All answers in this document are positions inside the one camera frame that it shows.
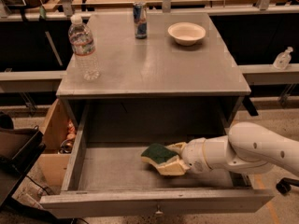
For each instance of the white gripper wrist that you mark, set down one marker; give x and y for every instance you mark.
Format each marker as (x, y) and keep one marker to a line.
(192, 155)

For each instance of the green and yellow sponge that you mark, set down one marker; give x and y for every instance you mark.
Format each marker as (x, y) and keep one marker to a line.
(158, 155)

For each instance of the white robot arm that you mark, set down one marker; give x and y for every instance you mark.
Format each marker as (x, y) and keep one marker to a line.
(247, 148)

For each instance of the small drawer key knob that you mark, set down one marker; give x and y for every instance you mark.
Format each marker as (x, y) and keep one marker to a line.
(159, 212)

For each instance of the open grey top drawer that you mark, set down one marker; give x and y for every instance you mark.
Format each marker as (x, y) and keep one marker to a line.
(106, 177)

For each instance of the grey cabinet with top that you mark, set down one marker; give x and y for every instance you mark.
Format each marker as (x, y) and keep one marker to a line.
(157, 65)

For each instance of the black chair caster wheel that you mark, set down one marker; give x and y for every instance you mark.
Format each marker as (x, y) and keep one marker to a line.
(284, 186)

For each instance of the wooden box on floor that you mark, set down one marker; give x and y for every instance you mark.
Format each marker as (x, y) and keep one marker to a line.
(56, 128)

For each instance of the white bowl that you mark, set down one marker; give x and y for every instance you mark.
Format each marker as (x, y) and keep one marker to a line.
(186, 33)

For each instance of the clear soap dispenser bottle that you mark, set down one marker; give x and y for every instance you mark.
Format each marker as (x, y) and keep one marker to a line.
(283, 59)

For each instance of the blue energy drink can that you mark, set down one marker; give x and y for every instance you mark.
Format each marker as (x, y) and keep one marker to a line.
(140, 19)

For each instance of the clear plastic water bottle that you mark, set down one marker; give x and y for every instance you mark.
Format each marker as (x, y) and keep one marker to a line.
(81, 39)

